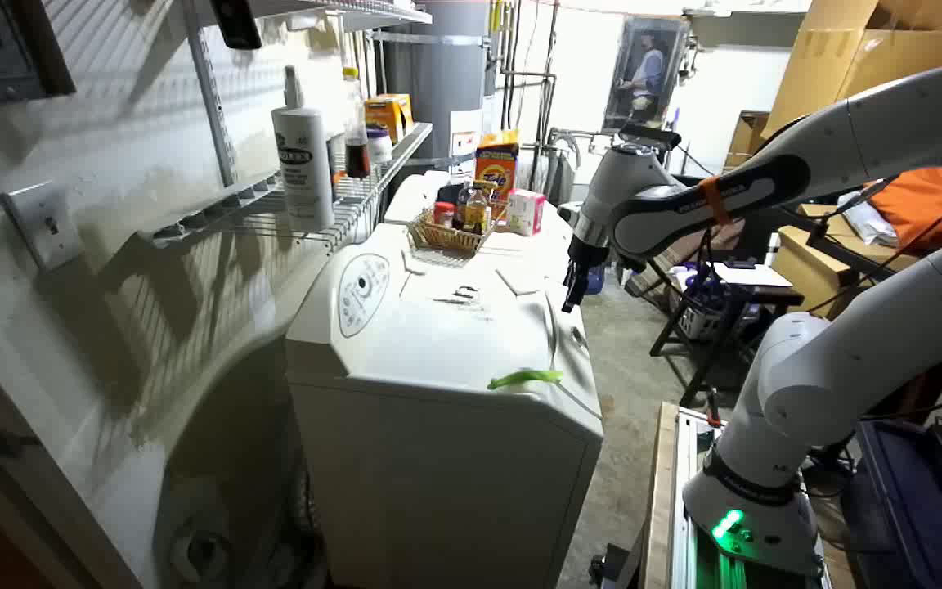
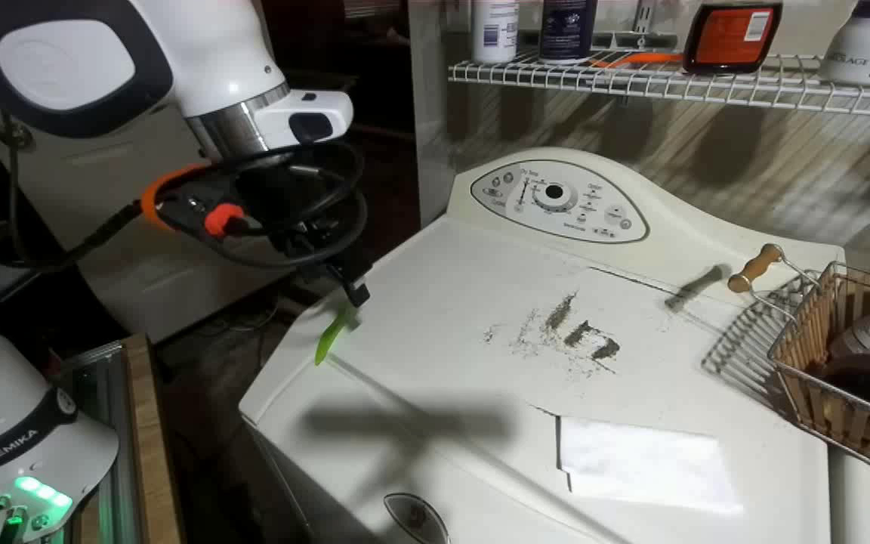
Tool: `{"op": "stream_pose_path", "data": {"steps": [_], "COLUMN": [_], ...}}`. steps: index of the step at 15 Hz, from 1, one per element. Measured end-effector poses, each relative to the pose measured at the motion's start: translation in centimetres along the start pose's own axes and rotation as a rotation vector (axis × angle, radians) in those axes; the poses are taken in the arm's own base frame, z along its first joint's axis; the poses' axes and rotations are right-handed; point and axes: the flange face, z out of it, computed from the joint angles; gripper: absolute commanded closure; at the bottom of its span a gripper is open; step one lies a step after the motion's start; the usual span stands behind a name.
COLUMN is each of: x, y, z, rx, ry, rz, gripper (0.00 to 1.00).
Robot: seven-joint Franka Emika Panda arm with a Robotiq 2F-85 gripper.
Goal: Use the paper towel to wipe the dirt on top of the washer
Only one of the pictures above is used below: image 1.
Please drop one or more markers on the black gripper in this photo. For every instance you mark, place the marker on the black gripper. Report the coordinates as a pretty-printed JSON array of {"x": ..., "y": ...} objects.
[{"x": 586, "y": 267}]

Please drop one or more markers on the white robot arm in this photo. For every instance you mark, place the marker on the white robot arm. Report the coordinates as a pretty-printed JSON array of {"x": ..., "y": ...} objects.
[{"x": 850, "y": 362}]

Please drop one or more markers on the pink white box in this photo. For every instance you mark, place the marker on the pink white box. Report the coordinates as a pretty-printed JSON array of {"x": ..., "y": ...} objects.
[{"x": 523, "y": 213}]

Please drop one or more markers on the green plastic strip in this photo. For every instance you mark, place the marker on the green plastic strip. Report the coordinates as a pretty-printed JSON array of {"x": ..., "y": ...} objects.
[{"x": 523, "y": 376}]

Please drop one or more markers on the orange yellow box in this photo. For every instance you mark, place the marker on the orange yellow box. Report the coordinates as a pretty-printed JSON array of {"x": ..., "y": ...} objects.
[{"x": 494, "y": 164}]

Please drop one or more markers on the black folding chair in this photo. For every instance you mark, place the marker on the black folding chair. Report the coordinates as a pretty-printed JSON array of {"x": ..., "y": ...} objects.
[{"x": 728, "y": 299}]

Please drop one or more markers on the red lid peanut jar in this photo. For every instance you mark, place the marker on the red lid peanut jar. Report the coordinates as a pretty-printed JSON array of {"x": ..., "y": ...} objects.
[{"x": 443, "y": 213}]

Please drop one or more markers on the framed picture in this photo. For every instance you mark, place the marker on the framed picture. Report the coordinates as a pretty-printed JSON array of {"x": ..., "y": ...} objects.
[{"x": 641, "y": 70}]

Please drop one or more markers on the small cardboard box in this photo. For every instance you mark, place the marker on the small cardboard box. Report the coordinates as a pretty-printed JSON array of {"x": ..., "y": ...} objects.
[{"x": 748, "y": 135}]

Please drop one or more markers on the wooden robot platform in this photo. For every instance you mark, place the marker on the wooden robot platform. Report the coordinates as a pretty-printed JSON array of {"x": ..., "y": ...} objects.
[{"x": 661, "y": 491}]

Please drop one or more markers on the white jar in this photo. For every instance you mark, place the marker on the white jar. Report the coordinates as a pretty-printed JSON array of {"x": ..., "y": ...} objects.
[{"x": 382, "y": 146}]

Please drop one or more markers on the grey water heater tank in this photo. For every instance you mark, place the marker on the grey water heater tank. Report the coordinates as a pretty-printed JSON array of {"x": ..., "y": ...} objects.
[{"x": 443, "y": 67}]

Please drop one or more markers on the dark bottle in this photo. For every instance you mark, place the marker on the dark bottle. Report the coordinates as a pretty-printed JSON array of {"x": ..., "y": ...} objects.
[{"x": 359, "y": 157}]

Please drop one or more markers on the white washing machine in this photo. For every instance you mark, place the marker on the white washing machine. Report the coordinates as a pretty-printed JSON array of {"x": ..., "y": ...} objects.
[{"x": 441, "y": 480}]

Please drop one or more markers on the white folded cloth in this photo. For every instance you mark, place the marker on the white folded cloth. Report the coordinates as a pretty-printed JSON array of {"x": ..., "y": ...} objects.
[{"x": 866, "y": 217}]

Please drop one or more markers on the white lotion bottle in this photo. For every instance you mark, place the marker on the white lotion bottle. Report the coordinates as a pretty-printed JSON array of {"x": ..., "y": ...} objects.
[{"x": 303, "y": 151}]

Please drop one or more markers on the large cardboard box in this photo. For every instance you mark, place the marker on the large cardboard box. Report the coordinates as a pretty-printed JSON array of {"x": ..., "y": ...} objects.
[{"x": 850, "y": 54}]

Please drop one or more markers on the orange cloth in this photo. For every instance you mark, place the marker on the orange cloth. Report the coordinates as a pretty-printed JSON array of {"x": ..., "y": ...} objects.
[{"x": 925, "y": 208}]

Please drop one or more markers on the dark blue storage bin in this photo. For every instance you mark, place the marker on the dark blue storage bin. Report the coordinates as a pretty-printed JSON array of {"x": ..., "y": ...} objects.
[{"x": 917, "y": 511}]

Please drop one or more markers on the grey electrical panel box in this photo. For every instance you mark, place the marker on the grey electrical panel box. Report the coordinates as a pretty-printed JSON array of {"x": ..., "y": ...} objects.
[{"x": 0, "y": 45}]

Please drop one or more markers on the black camera on stand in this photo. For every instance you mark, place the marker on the black camera on stand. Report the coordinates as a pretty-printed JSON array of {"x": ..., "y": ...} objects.
[{"x": 652, "y": 135}]

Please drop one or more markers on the white light switch plate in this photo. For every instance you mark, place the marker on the white light switch plate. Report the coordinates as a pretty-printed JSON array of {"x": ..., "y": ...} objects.
[{"x": 45, "y": 225}]

